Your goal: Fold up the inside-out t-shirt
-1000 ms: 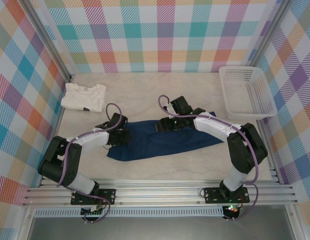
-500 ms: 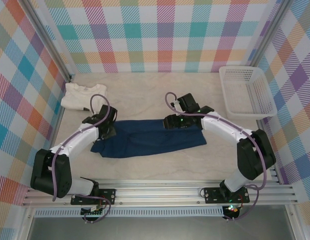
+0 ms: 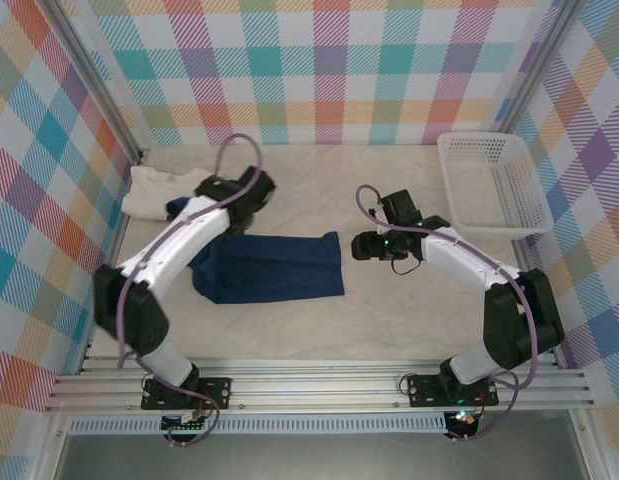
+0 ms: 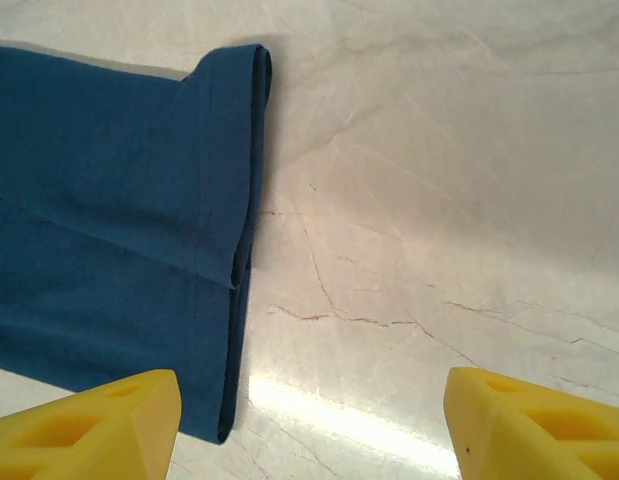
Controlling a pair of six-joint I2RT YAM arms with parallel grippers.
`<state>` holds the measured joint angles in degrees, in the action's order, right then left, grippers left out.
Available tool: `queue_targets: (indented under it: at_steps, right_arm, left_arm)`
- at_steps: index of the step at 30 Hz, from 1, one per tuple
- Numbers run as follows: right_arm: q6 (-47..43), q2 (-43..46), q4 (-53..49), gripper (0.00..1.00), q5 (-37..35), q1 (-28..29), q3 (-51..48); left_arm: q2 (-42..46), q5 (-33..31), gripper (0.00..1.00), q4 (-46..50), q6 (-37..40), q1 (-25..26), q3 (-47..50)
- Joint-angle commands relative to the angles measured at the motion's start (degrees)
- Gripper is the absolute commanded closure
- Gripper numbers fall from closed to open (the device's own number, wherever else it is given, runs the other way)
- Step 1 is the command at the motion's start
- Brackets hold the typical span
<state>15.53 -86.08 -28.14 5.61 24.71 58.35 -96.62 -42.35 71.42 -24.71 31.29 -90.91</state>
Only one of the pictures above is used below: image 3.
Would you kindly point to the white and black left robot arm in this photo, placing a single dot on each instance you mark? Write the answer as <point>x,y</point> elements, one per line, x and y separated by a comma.
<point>179,240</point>

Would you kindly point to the white plastic mesh basket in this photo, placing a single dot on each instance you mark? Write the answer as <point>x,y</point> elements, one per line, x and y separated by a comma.
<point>494,231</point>

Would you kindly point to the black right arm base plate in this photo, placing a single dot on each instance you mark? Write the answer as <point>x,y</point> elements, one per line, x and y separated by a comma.
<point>424,392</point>

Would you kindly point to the small board with lit leds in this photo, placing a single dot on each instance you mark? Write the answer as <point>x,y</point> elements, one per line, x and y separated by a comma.
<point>464,419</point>

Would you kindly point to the folded white t-shirt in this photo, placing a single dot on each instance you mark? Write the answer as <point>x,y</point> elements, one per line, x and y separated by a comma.
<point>144,195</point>

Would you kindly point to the dark blue t-shirt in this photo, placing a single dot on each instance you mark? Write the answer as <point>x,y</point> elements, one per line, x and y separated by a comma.
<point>279,270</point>

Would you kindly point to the aluminium frame post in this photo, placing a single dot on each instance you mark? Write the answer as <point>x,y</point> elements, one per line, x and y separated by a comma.
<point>538,70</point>
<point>101,85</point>

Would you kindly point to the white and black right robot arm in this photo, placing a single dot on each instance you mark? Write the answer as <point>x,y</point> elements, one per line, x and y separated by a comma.
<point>459,255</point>

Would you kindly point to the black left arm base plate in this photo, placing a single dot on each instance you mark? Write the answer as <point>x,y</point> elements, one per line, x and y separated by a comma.
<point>219,392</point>

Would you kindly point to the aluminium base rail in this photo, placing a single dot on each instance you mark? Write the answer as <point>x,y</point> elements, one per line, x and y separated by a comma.
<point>314,385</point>

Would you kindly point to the small black connector board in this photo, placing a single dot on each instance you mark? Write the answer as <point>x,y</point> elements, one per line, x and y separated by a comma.
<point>181,425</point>

